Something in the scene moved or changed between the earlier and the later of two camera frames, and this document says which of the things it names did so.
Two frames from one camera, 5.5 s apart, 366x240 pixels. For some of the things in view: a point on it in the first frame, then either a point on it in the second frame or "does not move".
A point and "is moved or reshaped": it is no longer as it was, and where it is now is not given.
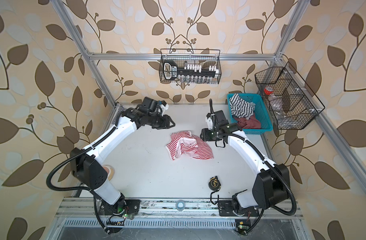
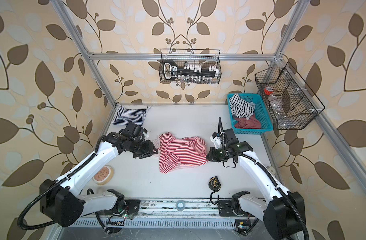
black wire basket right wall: (292, 104) does not move
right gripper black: (204, 133) to (213, 157)
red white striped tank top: (183, 142) is moved or reshaped
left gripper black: (165, 123) to (149, 150)
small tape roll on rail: (180, 205) does not move
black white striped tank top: (240, 108) does not move
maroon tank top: (251, 123) does not move
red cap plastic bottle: (272, 99) does not move
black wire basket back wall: (190, 66) does not move
